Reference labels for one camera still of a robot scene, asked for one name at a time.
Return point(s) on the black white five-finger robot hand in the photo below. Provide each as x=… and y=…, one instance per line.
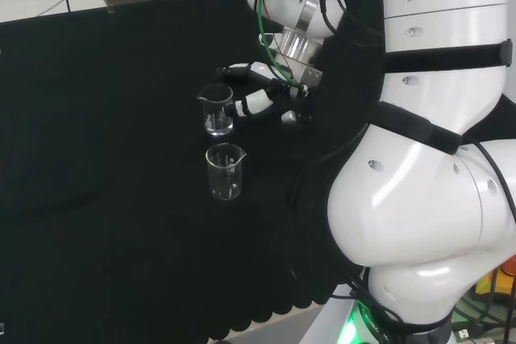
x=258, y=101

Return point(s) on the clear glass beaker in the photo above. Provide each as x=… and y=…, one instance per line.
x=225, y=176
x=215, y=118

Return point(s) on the black bench cloth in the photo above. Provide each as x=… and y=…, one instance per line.
x=121, y=158

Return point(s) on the clear cloth clip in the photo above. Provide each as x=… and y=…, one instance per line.
x=110, y=9

